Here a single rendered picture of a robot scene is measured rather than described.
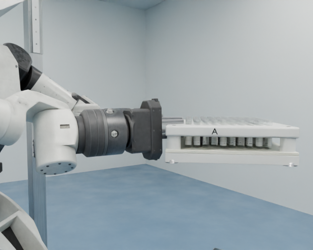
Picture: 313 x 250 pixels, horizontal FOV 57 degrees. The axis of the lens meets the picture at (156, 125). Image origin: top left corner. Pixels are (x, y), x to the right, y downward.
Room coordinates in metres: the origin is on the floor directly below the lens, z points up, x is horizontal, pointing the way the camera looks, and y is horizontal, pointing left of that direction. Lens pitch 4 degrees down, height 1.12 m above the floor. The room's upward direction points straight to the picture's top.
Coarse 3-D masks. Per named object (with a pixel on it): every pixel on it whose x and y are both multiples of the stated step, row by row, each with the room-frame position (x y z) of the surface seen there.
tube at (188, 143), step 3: (186, 120) 0.58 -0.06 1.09; (189, 120) 0.58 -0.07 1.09; (186, 123) 0.58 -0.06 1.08; (189, 123) 0.58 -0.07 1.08; (186, 138) 0.58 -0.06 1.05; (189, 138) 0.58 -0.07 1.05; (186, 141) 0.58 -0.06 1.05; (189, 141) 0.58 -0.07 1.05; (186, 144) 0.58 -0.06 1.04; (189, 144) 0.58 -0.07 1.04
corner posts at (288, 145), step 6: (168, 138) 0.55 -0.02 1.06; (174, 138) 0.55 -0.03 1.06; (180, 138) 0.56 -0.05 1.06; (282, 138) 0.53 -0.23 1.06; (288, 138) 0.52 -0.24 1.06; (294, 138) 0.53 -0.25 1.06; (168, 144) 0.55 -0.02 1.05; (174, 144) 0.55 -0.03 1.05; (180, 144) 0.56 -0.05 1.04; (282, 144) 0.53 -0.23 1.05; (288, 144) 0.52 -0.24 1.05; (294, 144) 0.53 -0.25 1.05; (282, 150) 0.53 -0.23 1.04; (288, 150) 0.52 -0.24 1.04; (294, 150) 0.53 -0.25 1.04
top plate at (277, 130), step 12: (192, 120) 0.75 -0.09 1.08; (168, 132) 0.55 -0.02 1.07; (180, 132) 0.54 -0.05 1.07; (192, 132) 0.54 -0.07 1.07; (204, 132) 0.54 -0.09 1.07; (228, 132) 0.53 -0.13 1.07; (240, 132) 0.53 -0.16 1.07; (252, 132) 0.53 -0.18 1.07; (264, 132) 0.53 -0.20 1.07; (276, 132) 0.52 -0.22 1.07; (288, 132) 0.52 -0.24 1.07
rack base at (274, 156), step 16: (192, 144) 0.62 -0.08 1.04; (272, 144) 0.63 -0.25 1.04; (176, 160) 0.54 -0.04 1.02; (192, 160) 0.54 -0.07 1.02; (208, 160) 0.54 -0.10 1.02; (224, 160) 0.53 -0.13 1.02; (240, 160) 0.53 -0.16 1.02; (256, 160) 0.53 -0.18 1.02; (272, 160) 0.53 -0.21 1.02; (288, 160) 0.52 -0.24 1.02
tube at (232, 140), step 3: (231, 120) 0.57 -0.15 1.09; (234, 120) 0.57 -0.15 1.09; (231, 123) 0.57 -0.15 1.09; (234, 123) 0.57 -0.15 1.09; (231, 138) 0.57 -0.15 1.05; (234, 138) 0.57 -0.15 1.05; (231, 141) 0.57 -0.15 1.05; (234, 141) 0.57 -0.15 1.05; (231, 144) 0.57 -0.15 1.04; (234, 144) 0.57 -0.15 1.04; (231, 147) 0.57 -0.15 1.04; (234, 147) 0.57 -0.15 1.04
